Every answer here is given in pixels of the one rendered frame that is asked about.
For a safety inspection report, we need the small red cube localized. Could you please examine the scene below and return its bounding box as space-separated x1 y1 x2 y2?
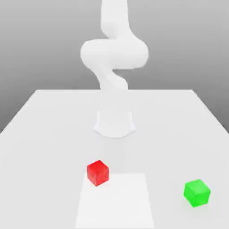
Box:
86 159 110 187

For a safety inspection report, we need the small green cube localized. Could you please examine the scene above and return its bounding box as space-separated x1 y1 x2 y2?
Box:
183 178 212 208

